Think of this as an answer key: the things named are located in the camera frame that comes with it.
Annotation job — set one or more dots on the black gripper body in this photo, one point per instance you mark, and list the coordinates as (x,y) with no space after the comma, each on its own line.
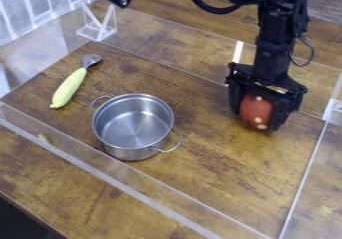
(266,75)

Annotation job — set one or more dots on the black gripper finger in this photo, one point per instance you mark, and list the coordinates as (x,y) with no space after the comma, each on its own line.
(236,92)
(286,103)

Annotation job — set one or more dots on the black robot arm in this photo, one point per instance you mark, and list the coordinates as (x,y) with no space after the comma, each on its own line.
(271,20)

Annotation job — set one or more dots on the yellow-green handled spoon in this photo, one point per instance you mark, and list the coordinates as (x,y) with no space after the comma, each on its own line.
(68,87)

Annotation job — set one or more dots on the red plush mushroom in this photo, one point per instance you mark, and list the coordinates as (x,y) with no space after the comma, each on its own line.
(255,111)

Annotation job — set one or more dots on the clear acrylic front barrier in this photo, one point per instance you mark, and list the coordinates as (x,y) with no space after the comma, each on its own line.
(192,213)

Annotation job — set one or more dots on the clear acrylic triangle stand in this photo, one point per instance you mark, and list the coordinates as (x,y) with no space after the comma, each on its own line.
(96,29)

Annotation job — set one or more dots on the silver steel pot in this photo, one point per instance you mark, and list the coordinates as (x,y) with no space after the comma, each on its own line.
(134,126)

